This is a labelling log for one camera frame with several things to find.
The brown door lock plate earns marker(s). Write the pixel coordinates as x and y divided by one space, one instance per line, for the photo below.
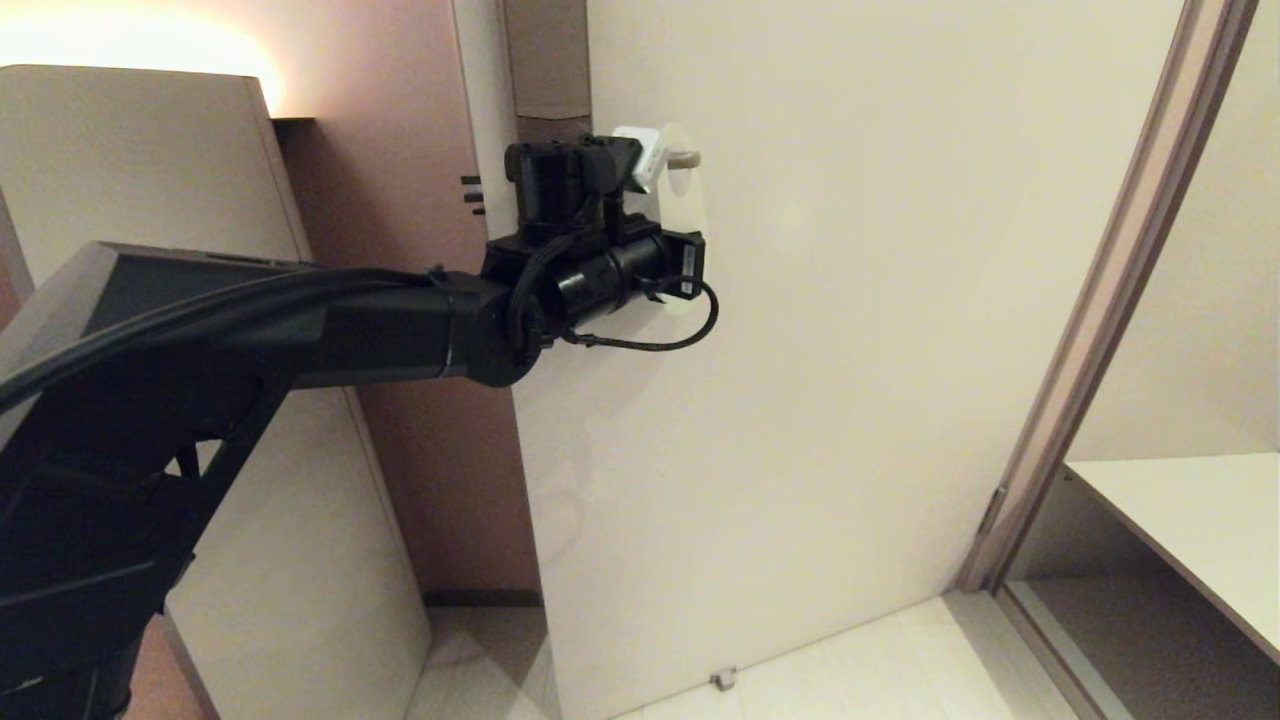
545 50

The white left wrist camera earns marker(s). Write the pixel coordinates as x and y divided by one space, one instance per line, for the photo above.
645 155

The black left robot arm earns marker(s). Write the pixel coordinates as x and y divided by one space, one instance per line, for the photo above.
200 350

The brown leather chair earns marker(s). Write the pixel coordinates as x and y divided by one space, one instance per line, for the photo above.
165 680

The dark baseboard strip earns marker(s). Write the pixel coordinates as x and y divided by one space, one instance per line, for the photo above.
480 598

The white shelf board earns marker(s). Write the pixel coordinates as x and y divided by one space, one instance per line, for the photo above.
1200 530

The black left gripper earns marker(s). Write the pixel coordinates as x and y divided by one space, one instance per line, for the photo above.
620 275

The brown door frame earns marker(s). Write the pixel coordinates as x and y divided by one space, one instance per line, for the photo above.
1100 300

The beige cabinet panel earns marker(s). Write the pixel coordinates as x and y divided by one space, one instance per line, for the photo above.
120 150

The white door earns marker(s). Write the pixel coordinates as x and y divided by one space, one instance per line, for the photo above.
800 400

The small metal door stop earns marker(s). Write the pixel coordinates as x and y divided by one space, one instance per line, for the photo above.
722 679

